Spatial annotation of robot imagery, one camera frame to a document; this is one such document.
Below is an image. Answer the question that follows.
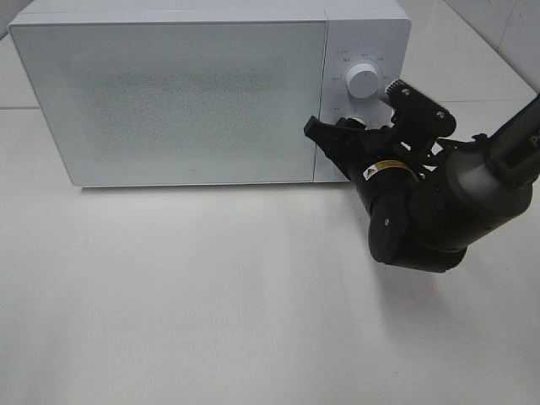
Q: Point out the white microwave door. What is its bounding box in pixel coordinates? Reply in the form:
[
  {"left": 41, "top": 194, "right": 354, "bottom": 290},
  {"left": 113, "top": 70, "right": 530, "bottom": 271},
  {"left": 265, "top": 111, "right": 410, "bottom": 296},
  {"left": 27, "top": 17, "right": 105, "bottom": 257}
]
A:
[{"left": 12, "top": 22, "right": 326, "bottom": 186}]

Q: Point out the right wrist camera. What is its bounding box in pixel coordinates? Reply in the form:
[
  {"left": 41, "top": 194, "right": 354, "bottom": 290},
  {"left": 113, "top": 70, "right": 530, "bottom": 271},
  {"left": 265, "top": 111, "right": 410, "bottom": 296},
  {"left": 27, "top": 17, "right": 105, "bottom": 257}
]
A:
[{"left": 385, "top": 79, "right": 456, "bottom": 156}]

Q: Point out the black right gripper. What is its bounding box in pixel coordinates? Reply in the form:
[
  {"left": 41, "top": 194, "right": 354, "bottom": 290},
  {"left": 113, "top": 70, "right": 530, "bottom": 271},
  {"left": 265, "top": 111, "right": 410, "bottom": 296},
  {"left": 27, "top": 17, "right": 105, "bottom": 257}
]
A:
[{"left": 304, "top": 116, "right": 419, "bottom": 215}]

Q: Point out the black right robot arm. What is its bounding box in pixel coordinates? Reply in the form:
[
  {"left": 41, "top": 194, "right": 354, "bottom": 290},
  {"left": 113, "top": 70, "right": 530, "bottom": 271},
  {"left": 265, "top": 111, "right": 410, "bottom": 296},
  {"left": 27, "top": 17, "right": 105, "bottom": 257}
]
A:
[{"left": 304, "top": 81, "right": 539, "bottom": 273}]

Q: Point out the upper white power knob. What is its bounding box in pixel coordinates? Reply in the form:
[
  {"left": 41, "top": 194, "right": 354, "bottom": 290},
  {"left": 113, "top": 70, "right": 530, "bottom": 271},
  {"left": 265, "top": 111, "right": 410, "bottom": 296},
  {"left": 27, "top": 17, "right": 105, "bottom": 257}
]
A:
[{"left": 345, "top": 62, "right": 381, "bottom": 99}]

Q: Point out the white timer knob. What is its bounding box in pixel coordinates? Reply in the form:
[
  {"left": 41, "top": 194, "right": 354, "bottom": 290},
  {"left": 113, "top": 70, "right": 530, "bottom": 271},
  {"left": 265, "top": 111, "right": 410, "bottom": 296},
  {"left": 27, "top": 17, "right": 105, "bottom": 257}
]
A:
[{"left": 347, "top": 117, "right": 366, "bottom": 130}]

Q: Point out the white microwave oven body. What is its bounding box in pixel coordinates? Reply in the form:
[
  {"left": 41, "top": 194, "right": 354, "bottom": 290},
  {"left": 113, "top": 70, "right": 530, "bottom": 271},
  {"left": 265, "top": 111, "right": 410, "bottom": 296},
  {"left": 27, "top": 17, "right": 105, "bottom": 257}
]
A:
[{"left": 8, "top": 1, "right": 411, "bottom": 184}]

